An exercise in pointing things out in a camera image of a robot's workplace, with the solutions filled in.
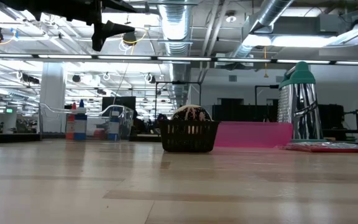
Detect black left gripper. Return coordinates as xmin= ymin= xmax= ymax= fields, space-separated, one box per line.
xmin=54 ymin=0 xmax=137 ymax=52

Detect white bottle blue cap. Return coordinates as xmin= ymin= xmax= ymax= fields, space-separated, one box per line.
xmin=74 ymin=99 xmax=88 ymax=141
xmin=108 ymin=107 xmax=121 ymax=141

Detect orange paint bottle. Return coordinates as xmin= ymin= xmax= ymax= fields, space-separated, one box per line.
xmin=66 ymin=102 xmax=76 ymax=141

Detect red paint bottle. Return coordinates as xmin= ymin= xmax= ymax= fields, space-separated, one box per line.
xmin=92 ymin=128 xmax=108 ymax=141

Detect black background monitor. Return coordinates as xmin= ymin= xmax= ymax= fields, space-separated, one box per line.
xmin=101 ymin=96 xmax=136 ymax=111

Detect white building column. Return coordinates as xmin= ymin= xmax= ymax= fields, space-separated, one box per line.
xmin=39 ymin=62 xmax=67 ymax=134

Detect clear plastic container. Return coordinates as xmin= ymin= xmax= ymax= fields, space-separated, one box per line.
xmin=38 ymin=102 xmax=135 ymax=141

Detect black plastic slotted basket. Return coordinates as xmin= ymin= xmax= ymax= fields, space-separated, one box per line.
xmin=158 ymin=119 xmax=221 ymax=154

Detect black low cabinets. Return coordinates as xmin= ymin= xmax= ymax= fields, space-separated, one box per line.
xmin=212 ymin=104 xmax=278 ymax=123

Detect pink plastic tray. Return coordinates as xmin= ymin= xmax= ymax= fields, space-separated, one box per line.
xmin=213 ymin=121 xmax=294 ymax=149

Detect black workshop equipment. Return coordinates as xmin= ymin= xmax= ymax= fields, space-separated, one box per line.
xmin=318 ymin=104 xmax=358 ymax=141

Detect silver ventilation duct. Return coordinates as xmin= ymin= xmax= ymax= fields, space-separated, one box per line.
xmin=228 ymin=0 xmax=295 ymax=60
xmin=158 ymin=0 xmax=194 ymax=108

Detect black aluminium table frame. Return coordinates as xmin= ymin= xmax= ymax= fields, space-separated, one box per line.
xmin=0 ymin=133 xmax=162 ymax=144

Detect black metal stand frame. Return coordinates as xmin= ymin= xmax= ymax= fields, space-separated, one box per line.
xmin=254 ymin=84 xmax=280 ymax=123

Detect metal grater teal handle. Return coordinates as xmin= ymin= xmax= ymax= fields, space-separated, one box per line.
xmin=277 ymin=61 xmax=324 ymax=142

